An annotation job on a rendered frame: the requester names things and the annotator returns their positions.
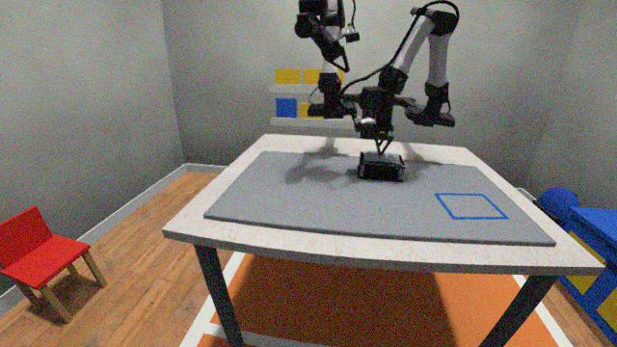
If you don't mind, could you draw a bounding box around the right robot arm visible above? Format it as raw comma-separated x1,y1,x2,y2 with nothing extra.
294,0,360,112

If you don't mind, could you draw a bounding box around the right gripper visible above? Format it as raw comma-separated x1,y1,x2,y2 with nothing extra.
313,26,355,73

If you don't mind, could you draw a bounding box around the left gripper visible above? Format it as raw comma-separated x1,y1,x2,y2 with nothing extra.
354,108,394,155

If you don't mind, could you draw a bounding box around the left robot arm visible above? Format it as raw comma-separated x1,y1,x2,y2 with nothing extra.
358,7,457,123

